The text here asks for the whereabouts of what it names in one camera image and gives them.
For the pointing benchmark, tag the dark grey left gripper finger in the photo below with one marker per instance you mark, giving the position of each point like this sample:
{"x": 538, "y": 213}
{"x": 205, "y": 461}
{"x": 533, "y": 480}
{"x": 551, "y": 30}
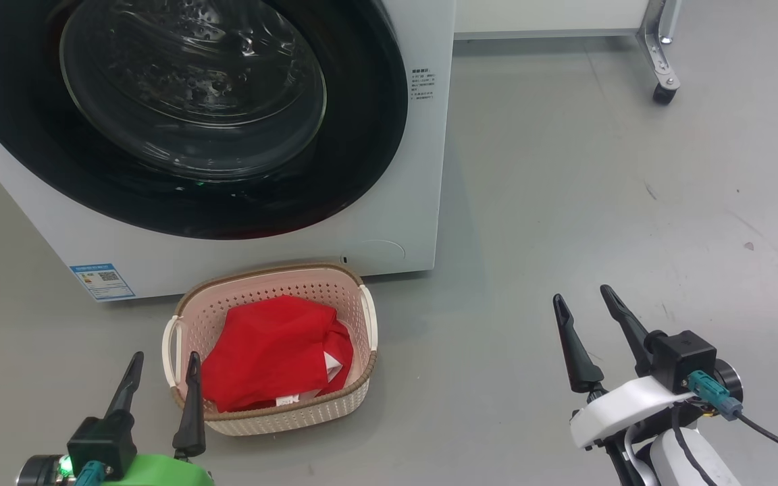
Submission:
{"x": 190, "y": 425}
{"x": 127, "y": 391}

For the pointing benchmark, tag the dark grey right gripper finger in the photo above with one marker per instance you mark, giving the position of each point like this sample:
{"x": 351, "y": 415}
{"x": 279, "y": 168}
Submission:
{"x": 629, "y": 324}
{"x": 578, "y": 361}

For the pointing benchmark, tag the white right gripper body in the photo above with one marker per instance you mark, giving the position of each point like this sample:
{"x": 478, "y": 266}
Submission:
{"x": 618, "y": 412}

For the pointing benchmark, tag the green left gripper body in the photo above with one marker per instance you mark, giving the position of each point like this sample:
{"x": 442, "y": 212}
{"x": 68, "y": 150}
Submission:
{"x": 159, "y": 472}

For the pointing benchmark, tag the red garment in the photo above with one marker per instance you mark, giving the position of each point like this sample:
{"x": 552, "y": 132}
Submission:
{"x": 274, "y": 351}

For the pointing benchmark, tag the black round glass washer door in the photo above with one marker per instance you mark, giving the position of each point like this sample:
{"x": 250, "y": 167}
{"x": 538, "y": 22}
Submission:
{"x": 17, "y": 135}

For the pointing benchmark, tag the cream perforated laundry basket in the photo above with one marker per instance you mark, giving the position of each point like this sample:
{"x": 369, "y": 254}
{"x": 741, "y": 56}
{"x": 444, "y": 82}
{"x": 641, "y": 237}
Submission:
{"x": 355, "y": 398}

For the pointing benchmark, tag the white front-load washing machine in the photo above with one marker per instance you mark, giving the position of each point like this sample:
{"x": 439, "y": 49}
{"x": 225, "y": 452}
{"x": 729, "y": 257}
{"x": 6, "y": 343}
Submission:
{"x": 423, "y": 202}

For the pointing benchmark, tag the blue energy label sticker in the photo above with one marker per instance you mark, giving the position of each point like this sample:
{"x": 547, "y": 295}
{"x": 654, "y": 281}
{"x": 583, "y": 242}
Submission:
{"x": 102, "y": 281}

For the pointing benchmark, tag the metal leg with caster wheel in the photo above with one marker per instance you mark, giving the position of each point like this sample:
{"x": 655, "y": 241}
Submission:
{"x": 662, "y": 61}

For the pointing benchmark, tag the small printed text label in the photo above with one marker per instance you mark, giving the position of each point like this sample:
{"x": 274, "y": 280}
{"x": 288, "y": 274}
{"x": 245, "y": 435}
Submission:
{"x": 423, "y": 84}

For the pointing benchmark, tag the white furniture panel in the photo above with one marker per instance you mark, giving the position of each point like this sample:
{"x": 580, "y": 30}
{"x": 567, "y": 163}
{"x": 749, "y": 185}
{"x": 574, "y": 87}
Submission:
{"x": 544, "y": 15}

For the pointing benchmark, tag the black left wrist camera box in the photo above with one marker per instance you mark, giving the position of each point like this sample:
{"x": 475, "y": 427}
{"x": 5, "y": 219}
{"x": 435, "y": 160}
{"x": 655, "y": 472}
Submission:
{"x": 102, "y": 442}

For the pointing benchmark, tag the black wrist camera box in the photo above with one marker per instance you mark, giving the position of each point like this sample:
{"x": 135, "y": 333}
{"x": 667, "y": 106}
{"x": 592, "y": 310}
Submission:
{"x": 683, "y": 358}
{"x": 102, "y": 442}

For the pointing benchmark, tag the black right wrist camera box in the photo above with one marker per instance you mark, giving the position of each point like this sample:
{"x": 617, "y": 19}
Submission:
{"x": 683, "y": 358}

